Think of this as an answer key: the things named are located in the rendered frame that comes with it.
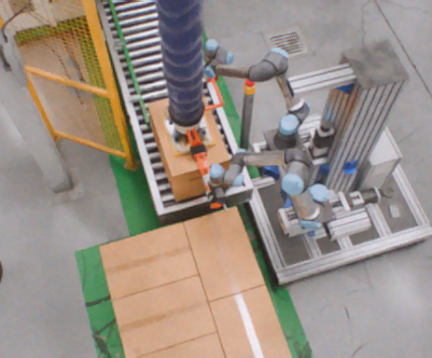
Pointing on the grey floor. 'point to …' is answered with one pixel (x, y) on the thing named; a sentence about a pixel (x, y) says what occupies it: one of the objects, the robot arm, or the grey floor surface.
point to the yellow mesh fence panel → (84, 87)
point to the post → (246, 116)
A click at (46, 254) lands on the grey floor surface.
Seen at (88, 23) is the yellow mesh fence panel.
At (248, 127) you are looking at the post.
